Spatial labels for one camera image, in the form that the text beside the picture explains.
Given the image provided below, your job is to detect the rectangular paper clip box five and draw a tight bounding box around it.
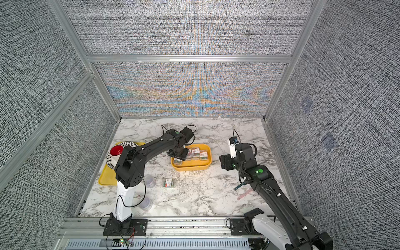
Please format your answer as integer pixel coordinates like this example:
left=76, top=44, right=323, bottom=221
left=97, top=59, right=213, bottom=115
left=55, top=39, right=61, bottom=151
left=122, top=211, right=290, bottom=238
left=185, top=149, right=192, bottom=161

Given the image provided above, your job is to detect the yellow flat tray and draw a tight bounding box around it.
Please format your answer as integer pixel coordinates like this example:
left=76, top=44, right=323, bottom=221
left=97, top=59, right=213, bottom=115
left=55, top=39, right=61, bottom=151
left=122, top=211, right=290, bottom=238
left=99, top=142, right=144, bottom=186

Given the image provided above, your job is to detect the pink handled fork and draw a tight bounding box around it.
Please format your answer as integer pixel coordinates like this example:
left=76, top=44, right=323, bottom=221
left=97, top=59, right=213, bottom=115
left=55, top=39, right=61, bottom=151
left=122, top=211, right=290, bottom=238
left=237, top=189, right=253, bottom=201

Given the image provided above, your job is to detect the rectangular paper clip box two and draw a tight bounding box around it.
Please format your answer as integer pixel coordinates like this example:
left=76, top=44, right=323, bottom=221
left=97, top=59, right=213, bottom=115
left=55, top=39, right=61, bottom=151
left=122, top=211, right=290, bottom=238
left=174, top=158, right=182, bottom=166

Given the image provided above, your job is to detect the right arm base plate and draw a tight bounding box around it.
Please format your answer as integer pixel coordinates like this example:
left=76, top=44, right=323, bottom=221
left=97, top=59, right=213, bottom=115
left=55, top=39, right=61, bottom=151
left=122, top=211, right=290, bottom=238
left=226, top=218, right=261, bottom=236

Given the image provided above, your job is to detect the clear round paper clip jar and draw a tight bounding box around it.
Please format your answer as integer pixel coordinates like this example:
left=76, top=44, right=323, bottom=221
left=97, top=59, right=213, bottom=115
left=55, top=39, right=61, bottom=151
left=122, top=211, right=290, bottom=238
left=143, top=175, right=156, bottom=189

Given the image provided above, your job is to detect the white cup red inside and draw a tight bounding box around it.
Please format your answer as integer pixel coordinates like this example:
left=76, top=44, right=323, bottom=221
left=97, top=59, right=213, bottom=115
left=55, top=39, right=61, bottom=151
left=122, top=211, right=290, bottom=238
left=109, top=145, right=124, bottom=158

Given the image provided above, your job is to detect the white patterned plate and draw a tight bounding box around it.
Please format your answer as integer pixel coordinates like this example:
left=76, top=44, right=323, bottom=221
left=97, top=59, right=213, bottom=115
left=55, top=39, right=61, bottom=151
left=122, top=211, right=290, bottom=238
left=106, top=141, right=138, bottom=169

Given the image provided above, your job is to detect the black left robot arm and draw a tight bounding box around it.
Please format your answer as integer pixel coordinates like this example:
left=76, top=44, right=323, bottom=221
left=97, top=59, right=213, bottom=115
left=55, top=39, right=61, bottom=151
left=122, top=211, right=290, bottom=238
left=109, top=126, right=195, bottom=226

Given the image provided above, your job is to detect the green handled fork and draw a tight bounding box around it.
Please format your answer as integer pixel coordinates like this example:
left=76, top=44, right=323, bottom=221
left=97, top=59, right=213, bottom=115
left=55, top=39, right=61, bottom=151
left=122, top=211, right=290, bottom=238
left=234, top=182, right=247, bottom=191

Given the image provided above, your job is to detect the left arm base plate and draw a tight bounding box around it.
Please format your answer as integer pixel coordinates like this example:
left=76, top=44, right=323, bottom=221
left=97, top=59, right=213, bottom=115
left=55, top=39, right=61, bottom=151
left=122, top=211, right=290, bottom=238
left=103, top=218, right=148, bottom=236

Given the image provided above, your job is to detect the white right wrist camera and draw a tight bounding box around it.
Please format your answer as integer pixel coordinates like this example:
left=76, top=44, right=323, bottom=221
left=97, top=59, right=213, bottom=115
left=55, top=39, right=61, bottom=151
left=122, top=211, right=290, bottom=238
left=228, top=136, right=239, bottom=159

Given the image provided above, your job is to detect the yellow plastic storage box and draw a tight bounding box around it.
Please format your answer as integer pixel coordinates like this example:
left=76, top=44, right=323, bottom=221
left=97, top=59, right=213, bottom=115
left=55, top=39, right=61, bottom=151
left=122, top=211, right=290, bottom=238
left=171, top=143, right=212, bottom=171

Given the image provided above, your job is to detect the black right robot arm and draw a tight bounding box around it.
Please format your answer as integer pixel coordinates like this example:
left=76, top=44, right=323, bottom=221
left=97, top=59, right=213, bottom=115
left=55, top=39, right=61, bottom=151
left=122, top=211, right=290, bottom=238
left=219, top=136, right=333, bottom=250

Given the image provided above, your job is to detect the rectangular paper clip box four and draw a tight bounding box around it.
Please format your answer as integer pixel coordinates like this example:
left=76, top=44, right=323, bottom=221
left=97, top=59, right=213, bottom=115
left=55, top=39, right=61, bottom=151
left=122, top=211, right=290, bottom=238
left=200, top=150, right=208, bottom=161

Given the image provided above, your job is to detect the rectangular paper clip box three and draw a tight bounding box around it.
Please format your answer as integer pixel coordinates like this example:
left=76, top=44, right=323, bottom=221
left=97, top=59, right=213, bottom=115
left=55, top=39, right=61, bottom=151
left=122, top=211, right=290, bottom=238
left=191, top=147, right=201, bottom=160

